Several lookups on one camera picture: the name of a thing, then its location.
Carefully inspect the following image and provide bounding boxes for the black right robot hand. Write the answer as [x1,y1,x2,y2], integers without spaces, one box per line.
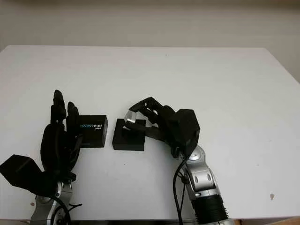
[121,96,186,160]

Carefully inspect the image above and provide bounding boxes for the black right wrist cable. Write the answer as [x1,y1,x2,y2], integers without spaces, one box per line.
[172,159,188,225]

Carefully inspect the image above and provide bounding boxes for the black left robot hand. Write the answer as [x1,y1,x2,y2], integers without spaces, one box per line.
[39,90,83,176]

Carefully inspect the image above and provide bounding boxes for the black box base with insert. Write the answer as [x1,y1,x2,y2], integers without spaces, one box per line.
[112,119,146,151]

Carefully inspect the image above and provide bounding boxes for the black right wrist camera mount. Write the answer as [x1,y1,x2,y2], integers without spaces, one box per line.
[174,108,200,158]

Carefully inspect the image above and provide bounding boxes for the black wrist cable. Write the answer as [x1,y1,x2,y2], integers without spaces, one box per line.
[52,194,83,225]
[172,159,188,225]

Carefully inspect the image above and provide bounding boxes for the black RealSense box lid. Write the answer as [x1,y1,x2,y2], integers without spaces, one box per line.
[78,114,108,148]

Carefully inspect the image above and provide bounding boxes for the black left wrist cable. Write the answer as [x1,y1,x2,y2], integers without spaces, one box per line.
[52,194,83,225]

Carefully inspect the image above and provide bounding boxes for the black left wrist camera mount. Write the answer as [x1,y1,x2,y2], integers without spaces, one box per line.
[0,154,57,192]

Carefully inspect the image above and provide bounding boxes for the small silver RealSense camera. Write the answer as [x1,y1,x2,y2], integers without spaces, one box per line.
[123,110,138,131]

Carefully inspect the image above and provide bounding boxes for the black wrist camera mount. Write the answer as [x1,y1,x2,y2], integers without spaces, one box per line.
[174,108,200,158]
[0,154,57,192]

